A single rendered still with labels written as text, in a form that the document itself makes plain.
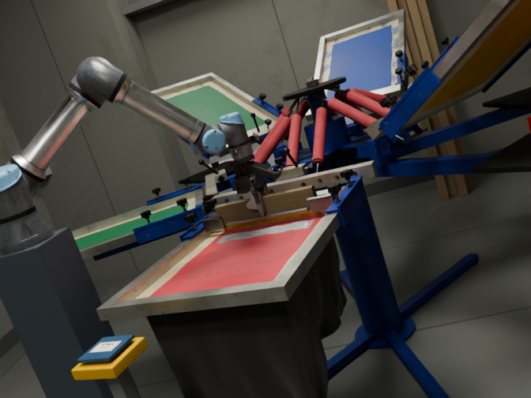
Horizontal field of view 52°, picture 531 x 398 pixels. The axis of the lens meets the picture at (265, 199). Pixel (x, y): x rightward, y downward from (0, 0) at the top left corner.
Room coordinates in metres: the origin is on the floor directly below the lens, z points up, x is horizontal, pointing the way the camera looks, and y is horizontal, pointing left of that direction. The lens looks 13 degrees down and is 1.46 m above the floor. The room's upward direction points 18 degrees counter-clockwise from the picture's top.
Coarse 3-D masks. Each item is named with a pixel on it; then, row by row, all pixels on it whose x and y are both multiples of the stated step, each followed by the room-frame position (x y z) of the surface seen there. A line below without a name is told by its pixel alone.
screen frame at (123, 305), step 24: (336, 216) 1.58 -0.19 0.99; (192, 240) 1.85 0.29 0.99; (312, 240) 1.42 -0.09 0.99; (168, 264) 1.70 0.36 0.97; (288, 264) 1.30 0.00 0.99; (312, 264) 1.34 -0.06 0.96; (144, 288) 1.57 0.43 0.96; (216, 288) 1.30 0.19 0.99; (240, 288) 1.24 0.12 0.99; (264, 288) 1.20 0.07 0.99; (288, 288) 1.19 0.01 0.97; (120, 312) 1.40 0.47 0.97; (144, 312) 1.36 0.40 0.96; (168, 312) 1.33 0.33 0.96
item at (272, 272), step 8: (304, 216) 1.80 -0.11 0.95; (312, 216) 1.77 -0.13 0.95; (320, 216) 1.74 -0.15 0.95; (272, 224) 1.83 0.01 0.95; (280, 224) 1.80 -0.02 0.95; (312, 224) 1.68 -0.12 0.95; (304, 232) 1.63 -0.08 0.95; (296, 240) 1.57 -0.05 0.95; (304, 240) 1.55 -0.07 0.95; (288, 248) 1.53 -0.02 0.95; (296, 248) 1.50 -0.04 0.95; (280, 256) 1.48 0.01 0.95; (288, 256) 1.46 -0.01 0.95; (272, 264) 1.44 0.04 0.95; (280, 264) 1.42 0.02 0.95; (264, 272) 1.39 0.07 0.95; (272, 272) 1.37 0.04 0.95; (216, 280) 1.45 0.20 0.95; (224, 280) 1.43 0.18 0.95; (232, 280) 1.41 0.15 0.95; (240, 280) 1.39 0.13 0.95; (248, 280) 1.37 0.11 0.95; (256, 280) 1.35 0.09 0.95; (264, 280) 1.34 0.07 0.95; (272, 280) 1.32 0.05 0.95; (208, 288) 1.41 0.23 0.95
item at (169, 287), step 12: (240, 228) 1.91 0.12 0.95; (252, 228) 1.86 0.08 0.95; (216, 240) 1.86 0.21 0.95; (240, 240) 1.77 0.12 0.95; (204, 252) 1.77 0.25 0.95; (192, 264) 1.68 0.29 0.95; (180, 276) 1.59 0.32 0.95; (168, 288) 1.52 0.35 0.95; (180, 288) 1.48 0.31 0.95; (192, 288) 1.45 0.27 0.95; (204, 288) 1.42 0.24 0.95
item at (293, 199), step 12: (288, 192) 1.78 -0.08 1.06; (300, 192) 1.76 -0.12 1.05; (312, 192) 1.74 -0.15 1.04; (228, 204) 1.89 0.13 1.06; (240, 204) 1.87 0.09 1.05; (264, 204) 1.82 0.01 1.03; (276, 204) 1.80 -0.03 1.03; (288, 204) 1.78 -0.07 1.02; (300, 204) 1.77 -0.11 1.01; (228, 216) 1.89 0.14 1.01; (240, 216) 1.87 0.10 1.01; (252, 216) 1.85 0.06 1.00
